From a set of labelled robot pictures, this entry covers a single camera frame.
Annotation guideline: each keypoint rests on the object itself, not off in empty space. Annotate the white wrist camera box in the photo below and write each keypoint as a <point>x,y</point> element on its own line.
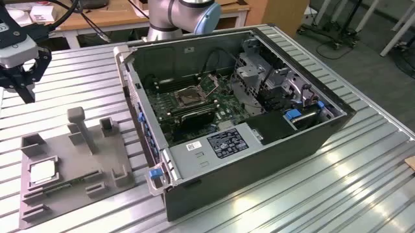
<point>18,54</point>

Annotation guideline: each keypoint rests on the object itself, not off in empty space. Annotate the white round dish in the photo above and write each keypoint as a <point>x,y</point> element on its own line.
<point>19,17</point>

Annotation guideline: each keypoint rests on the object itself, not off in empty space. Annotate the black wheeled cart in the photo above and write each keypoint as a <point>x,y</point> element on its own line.
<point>337,34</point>

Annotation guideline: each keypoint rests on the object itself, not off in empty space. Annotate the small blue retention clip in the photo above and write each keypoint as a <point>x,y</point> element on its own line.
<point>321,104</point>

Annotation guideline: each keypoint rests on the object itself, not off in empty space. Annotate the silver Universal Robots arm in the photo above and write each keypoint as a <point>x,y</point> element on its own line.
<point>169,12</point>

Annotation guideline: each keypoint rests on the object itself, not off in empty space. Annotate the blue case latch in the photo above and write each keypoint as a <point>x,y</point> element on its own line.
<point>155,174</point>

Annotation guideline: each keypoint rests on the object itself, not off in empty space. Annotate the green motherboard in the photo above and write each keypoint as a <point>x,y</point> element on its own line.
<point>227,97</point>

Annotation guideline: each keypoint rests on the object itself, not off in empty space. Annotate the CPU socket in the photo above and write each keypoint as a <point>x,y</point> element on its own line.
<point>190,97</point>

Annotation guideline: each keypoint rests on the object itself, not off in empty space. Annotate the white table legs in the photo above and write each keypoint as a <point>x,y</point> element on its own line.
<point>394,36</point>

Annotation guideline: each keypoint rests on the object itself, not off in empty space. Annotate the brown cardboard piece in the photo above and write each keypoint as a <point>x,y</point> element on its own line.
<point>410,163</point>

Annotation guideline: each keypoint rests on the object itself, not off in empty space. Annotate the black plastic shroud box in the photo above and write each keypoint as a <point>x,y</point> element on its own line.
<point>273,128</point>

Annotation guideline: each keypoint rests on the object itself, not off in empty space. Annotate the white cardboard box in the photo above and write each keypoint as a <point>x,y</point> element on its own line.
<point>42,14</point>

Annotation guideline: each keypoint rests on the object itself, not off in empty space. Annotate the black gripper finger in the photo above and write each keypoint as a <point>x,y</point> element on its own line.
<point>6,81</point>
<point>42,65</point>

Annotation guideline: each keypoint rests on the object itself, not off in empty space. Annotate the silver drive cage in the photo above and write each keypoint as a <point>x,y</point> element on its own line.
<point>250,80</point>

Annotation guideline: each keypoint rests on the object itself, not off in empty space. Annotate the wooden cabinet panel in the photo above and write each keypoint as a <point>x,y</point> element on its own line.
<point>282,14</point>

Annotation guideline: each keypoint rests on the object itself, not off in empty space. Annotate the green RAM stick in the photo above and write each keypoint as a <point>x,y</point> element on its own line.
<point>62,186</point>

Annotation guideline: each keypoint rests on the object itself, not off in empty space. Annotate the black open PC case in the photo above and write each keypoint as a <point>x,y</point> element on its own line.
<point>243,174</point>

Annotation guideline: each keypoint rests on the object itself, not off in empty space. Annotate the silver square CPU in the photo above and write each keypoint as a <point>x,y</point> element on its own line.
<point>42,171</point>

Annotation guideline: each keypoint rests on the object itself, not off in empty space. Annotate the grey power supply unit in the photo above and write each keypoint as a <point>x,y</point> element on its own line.
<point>194,165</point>

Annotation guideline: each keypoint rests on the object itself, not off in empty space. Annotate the black camera bracket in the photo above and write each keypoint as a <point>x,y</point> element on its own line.
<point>13,31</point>

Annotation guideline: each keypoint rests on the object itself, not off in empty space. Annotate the blue slot bracket clip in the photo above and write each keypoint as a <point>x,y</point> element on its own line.
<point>141,117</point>

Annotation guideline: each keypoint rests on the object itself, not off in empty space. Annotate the grey plastic parts rack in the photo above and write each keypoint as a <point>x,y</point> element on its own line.
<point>81,160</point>

